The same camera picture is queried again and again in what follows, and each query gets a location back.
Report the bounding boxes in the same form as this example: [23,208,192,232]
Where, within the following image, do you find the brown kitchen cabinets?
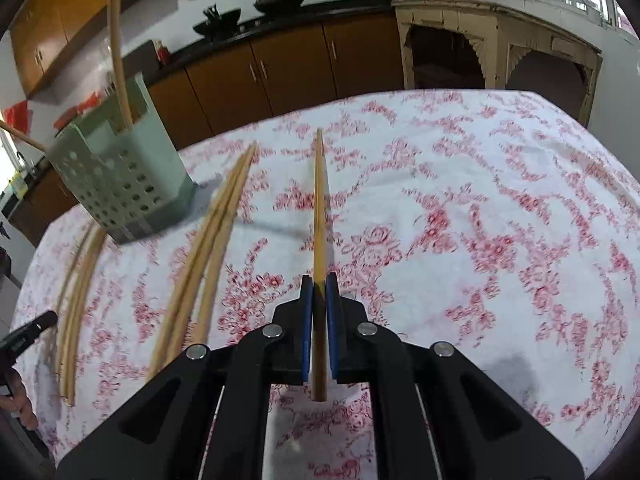
[10,0,173,98]
[10,7,406,246]

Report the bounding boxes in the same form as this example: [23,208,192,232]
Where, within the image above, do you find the red floral tablecloth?
[10,89,640,480]

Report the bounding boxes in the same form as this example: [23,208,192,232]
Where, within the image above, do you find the yellow bottle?
[7,172,31,198]

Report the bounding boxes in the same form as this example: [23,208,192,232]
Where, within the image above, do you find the brown upper kitchen cabinets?
[10,0,173,98]

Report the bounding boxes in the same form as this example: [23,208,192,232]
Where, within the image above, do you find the black countertop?
[122,0,393,86]

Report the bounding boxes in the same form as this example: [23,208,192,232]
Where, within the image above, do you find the green perforated utensil holder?
[47,72,198,245]

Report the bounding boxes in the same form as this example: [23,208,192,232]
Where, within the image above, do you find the red plastic bag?
[2,100,30,133]

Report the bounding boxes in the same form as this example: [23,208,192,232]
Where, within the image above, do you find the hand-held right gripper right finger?
[325,272,586,480]

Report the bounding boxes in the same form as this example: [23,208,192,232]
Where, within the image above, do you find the black wok with utensils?
[192,5,242,36]

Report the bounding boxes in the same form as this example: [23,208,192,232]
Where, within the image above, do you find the cream wooden side table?
[392,0,603,128]

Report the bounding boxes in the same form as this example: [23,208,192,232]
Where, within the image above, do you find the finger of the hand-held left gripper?
[0,310,59,361]

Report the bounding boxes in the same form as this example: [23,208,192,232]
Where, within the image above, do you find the brown lower kitchen cabinets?
[10,7,406,246]

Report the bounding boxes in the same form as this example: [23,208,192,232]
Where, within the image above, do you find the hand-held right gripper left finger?
[56,275,315,480]

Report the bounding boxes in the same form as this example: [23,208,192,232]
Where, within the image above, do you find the person's left hand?
[0,367,40,432]

